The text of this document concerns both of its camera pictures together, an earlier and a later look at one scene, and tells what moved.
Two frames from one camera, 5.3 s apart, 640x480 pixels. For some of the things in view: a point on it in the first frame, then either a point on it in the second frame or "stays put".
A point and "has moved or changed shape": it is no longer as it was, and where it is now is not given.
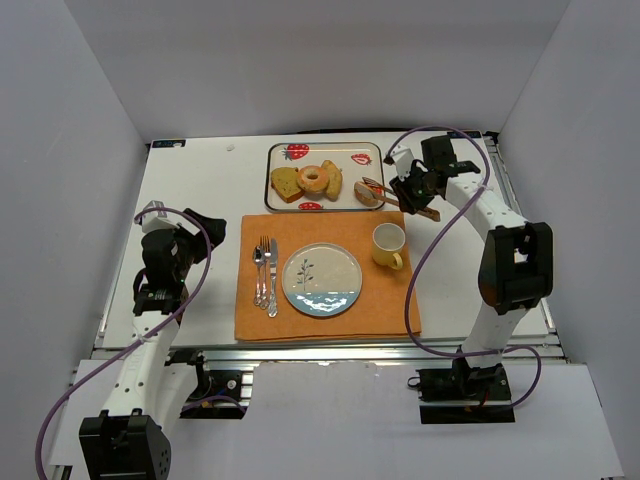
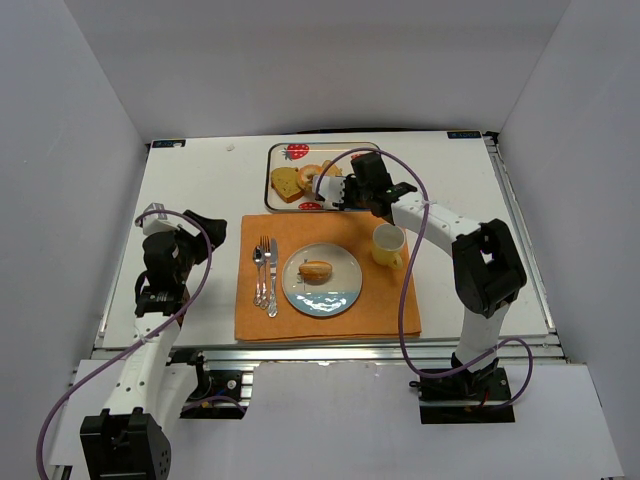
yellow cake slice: x=285 y=182 stays put
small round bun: x=365 y=194 has moved or changed shape
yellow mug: x=387 y=242 stays put
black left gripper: x=198 y=232 stays put
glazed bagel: x=312 y=178 stays put
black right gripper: x=407 y=190 to x=347 y=191
